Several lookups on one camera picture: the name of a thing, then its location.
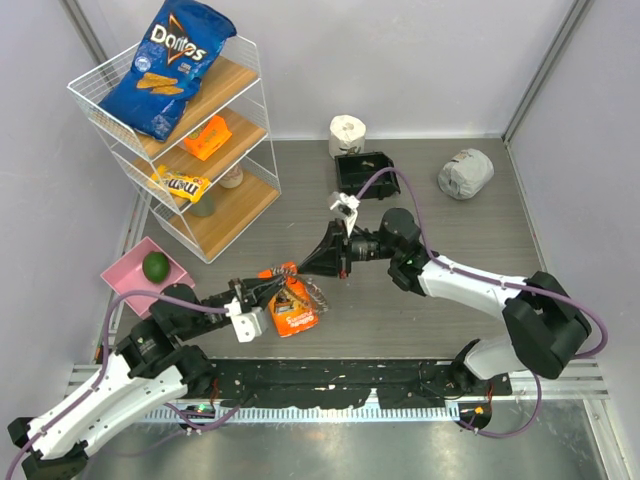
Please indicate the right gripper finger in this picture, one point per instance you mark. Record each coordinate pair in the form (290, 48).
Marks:
(313, 258)
(314, 270)

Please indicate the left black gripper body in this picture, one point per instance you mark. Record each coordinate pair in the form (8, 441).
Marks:
(245, 291)

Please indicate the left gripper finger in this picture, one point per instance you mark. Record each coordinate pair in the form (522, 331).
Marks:
(264, 294)
(273, 283)

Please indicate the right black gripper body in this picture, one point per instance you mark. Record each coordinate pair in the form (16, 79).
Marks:
(343, 248)

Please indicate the large metal disc keyring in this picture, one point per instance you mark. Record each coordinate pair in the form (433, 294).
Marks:
(313, 298)

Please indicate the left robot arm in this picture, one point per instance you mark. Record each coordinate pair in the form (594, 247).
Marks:
(154, 364)

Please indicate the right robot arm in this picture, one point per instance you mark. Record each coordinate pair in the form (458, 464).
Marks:
(544, 330)

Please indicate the orange snack pouch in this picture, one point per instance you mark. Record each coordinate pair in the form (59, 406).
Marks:
(289, 316)

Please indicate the black plastic bin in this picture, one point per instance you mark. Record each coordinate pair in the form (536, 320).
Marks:
(354, 170)

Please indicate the grey-green bottle on shelf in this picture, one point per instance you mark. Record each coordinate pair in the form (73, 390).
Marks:
(205, 207)

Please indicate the green avocado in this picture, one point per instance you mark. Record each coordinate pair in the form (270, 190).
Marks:
(156, 267)

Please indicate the beige cup on shelf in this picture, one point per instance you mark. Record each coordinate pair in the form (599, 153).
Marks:
(233, 177)

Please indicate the yellow M&M's candy bag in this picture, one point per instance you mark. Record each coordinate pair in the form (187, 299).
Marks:
(179, 184)

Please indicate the pink drawer box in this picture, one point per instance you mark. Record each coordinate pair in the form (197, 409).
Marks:
(126, 273)

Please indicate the white toilet paper roll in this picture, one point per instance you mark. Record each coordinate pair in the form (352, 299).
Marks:
(347, 135)

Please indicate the orange snack box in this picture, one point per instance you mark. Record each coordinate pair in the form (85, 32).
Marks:
(207, 139)

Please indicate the blue Doritos chip bag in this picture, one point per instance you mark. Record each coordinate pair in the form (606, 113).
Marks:
(179, 47)

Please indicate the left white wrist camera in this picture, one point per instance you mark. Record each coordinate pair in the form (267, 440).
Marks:
(247, 325)

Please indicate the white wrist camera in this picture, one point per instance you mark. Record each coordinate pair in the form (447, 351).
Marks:
(247, 325)
(345, 207)

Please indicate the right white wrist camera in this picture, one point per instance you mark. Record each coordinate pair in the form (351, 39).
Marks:
(345, 207)

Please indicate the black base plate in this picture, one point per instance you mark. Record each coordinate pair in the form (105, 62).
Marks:
(339, 383)

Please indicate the aluminium slotted rail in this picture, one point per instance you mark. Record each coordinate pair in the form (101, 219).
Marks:
(371, 411)

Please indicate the white wire shelf rack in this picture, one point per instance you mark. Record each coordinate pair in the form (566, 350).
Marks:
(233, 88)

